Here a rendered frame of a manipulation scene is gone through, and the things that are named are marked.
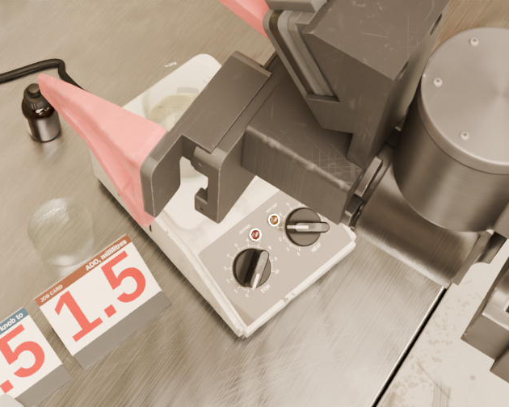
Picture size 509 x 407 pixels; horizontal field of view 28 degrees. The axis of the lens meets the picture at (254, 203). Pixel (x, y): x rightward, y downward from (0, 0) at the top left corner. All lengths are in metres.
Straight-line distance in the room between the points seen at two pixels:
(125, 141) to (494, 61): 0.15
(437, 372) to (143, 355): 0.24
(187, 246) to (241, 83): 0.38
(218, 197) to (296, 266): 0.39
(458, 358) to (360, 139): 0.49
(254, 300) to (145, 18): 0.31
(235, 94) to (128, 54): 0.54
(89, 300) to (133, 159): 0.42
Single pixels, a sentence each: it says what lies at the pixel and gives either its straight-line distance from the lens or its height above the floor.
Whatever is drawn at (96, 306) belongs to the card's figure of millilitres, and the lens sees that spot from 0.83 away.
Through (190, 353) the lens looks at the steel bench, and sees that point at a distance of 0.84.
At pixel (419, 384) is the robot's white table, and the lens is 0.85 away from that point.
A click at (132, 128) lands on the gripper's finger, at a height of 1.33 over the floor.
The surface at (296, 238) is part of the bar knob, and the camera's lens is 0.82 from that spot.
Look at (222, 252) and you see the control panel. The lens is 0.80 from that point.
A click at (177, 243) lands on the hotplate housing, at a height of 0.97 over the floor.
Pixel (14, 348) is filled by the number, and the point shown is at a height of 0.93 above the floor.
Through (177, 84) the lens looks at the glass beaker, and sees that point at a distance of 0.77.
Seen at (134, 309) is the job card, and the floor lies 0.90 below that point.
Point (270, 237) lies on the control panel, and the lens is 0.82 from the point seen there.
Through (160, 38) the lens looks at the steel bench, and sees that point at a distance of 0.97.
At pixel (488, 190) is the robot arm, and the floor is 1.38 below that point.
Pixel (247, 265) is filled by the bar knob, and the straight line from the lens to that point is 0.81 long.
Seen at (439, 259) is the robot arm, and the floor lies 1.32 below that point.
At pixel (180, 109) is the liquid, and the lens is 0.78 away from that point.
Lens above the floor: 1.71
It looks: 65 degrees down
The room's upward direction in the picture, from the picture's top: 8 degrees clockwise
